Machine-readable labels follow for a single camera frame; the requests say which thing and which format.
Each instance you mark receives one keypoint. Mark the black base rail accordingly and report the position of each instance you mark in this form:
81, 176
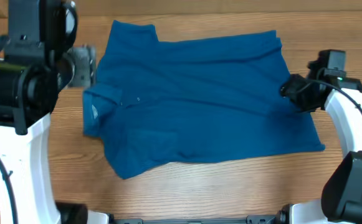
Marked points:
193, 221

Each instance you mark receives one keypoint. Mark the dark blue t-shirt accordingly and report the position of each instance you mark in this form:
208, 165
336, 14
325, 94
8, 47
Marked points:
193, 101

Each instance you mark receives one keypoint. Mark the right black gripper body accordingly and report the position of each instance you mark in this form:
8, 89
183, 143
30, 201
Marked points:
296, 92

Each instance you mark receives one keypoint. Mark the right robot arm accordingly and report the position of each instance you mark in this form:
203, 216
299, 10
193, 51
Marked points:
341, 200

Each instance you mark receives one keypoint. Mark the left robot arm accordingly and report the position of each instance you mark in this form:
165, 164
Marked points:
38, 60

